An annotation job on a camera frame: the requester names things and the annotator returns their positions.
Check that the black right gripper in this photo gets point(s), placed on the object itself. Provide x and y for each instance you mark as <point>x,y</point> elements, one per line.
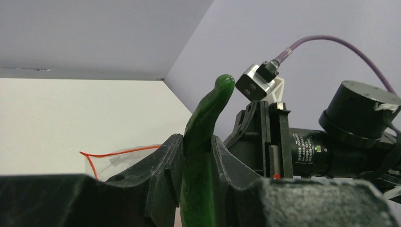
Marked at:
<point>262,139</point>

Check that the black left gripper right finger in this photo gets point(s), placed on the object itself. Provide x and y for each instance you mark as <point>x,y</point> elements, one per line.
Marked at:
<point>242,198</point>

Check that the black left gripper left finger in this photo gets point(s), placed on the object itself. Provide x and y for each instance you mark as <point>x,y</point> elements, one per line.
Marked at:
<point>144,195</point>

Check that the green chili pepper toy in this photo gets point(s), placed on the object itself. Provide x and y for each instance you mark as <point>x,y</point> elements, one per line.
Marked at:
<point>196,199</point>

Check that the clear zip bag orange zipper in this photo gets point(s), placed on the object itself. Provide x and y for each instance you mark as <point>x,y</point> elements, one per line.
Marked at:
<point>103,166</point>

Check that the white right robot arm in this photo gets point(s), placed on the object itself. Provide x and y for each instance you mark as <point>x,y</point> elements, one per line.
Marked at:
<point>352,142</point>

